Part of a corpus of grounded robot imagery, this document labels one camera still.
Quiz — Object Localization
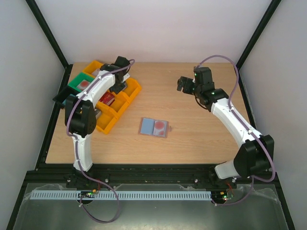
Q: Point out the pink leather card holder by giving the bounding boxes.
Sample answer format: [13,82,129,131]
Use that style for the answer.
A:
[138,117,170,138]

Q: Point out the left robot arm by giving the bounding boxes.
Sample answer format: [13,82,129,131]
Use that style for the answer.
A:
[65,56,135,172]

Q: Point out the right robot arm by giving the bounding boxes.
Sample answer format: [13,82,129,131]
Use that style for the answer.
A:
[177,67,274,188]

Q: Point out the yellow bin with blue cards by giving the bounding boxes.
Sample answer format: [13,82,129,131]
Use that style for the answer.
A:
[112,78,142,103]

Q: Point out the red card stack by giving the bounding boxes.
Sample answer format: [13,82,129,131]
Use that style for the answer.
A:
[99,92,115,106]

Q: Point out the yellow bin with red cards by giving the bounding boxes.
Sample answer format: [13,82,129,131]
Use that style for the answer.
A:
[96,96,129,117]

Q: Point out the white card stack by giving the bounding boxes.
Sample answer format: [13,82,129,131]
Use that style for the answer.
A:
[92,69,100,78]

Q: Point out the red-dot card stack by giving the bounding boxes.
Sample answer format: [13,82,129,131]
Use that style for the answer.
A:
[77,80,90,91]

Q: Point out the dark card stack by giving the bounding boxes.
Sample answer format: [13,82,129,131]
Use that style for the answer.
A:
[94,109,102,120]

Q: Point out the red-dot card in holder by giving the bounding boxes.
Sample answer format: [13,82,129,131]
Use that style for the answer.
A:
[153,120,167,137]

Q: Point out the yellow bin far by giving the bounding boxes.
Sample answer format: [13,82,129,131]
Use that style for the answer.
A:
[82,60,103,78]

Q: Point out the green bin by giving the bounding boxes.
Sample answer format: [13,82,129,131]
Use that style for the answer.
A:
[68,72,94,95]

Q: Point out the yellow bin near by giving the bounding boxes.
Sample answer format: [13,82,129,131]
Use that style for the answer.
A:
[96,103,118,135]

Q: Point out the black bin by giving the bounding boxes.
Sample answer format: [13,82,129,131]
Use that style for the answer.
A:
[53,85,79,109]

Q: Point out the black aluminium frame rail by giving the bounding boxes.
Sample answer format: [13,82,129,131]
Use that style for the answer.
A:
[24,164,280,184]

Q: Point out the slotted cable duct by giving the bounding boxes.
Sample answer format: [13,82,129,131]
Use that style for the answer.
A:
[30,190,212,201]

